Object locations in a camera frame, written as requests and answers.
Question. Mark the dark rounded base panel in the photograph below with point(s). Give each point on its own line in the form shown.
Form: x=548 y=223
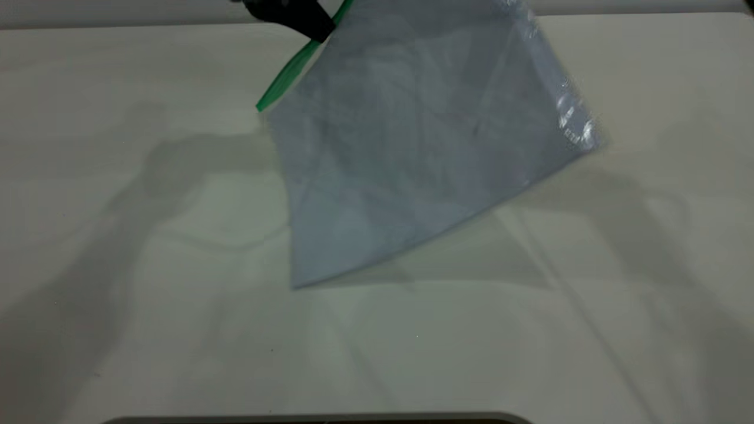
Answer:
x=318 y=419

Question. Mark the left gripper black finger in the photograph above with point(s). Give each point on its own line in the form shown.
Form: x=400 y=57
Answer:
x=294 y=15

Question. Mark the clear zip bag green strip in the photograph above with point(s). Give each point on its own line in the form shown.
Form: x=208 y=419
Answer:
x=412 y=147

